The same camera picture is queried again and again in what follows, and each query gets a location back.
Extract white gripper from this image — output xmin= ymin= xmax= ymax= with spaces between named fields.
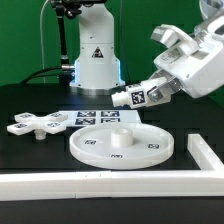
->
xmin=147 ymin=38 xmax=224 ymax=101

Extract white round table top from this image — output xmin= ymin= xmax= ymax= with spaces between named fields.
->
xmin=69 ymin=122 xmax=174 ymax=170

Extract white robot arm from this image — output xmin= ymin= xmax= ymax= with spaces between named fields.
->
xmin=70 ymin=0 xmax=224 ymax=105

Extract white marker sheet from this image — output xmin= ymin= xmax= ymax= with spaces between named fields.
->
xmin=62 ymin=110 xmax=141 ymax=127

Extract white L-shaped fence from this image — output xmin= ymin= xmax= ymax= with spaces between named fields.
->
xmin=0 ymin=134 xmax=224 ymax=201

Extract white cross-shaped table base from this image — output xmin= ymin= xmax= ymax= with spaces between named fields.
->
xmin=7 ymin=112 xmax=68 ymax=140

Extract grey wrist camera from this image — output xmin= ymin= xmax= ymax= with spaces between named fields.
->
xmin=151 ymin=24 xmax=199 ymax=56

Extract black camera stand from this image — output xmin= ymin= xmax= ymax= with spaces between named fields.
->
xmin=50 ymin=0 xmax=107 ymax=87

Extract black cables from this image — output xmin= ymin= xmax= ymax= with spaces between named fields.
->
xmin=20 ymin=65 xmax=76 ymax=85

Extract white cable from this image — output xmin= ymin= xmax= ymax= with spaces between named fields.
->
xmin=39 ymin=0 xmax=51 ymax=84

